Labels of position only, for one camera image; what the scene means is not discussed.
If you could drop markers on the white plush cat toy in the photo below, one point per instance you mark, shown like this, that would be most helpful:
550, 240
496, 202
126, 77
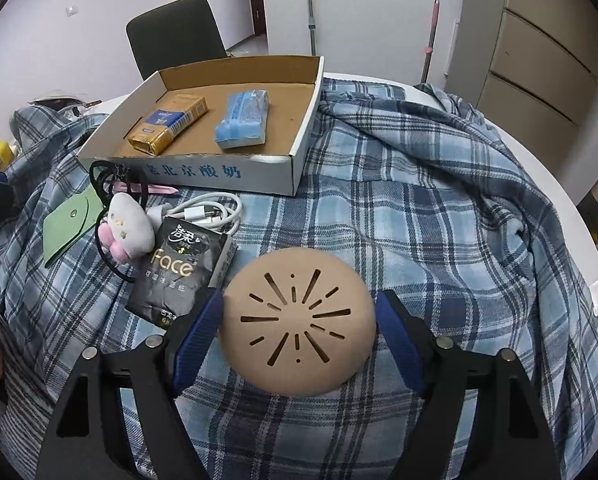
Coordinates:
126, 225

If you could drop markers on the white cardboard box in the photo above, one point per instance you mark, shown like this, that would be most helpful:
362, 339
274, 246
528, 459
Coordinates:
289, 125

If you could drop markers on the dark grey chair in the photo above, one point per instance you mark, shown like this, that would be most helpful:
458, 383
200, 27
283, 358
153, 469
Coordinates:
174, 35

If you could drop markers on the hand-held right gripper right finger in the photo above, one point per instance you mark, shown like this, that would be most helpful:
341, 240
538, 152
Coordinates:
399, 340

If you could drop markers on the blue tissue packet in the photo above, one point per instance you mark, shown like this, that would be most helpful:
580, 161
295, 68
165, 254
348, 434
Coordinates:
244, 117

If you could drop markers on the blue plaid shirt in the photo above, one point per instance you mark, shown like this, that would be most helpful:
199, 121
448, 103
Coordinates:
404, 210

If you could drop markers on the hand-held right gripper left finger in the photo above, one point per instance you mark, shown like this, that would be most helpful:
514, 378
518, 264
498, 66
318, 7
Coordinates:
199, 340

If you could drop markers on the gold tissue packet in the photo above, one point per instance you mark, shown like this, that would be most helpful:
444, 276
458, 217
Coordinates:
166, 122

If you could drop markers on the black tissue packet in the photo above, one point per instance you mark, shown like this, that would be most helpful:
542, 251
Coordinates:
179, 265

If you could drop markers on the pink pen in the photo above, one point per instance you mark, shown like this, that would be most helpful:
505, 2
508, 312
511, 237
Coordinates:
149, 189

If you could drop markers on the green snap pouch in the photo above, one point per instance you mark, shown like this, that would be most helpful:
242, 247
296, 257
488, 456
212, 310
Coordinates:
71, 225

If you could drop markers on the beige refrigerator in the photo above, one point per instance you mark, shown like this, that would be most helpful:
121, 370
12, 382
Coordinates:
544, 50

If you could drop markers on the black beige box item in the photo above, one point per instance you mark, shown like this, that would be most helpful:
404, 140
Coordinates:
296, 320

